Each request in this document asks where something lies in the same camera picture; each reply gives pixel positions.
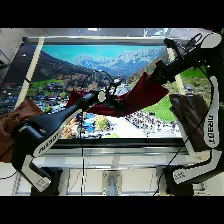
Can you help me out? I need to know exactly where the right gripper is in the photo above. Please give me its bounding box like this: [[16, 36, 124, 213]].
[[153, 59, 177, 85]]

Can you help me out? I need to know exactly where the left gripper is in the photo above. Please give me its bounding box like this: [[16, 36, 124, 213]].
[[104, 86, 128, 113]]

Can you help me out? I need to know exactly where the dark red T-shirt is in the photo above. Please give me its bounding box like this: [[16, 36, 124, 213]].
[[66, 71, 170, 118]]

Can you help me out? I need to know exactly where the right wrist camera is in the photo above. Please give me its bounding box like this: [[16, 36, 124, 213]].
[[162, 37, 184, 58]]

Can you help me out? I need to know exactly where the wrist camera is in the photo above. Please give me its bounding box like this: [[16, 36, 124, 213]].
[[109, 75, 124, 93], [162, 37, 184, 58]]

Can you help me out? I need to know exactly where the dark brown garment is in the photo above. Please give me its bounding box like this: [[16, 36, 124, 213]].
[[168, 92, 215, 153]]

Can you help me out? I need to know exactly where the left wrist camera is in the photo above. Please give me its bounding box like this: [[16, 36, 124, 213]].
[[109, 75, 124, 93]]

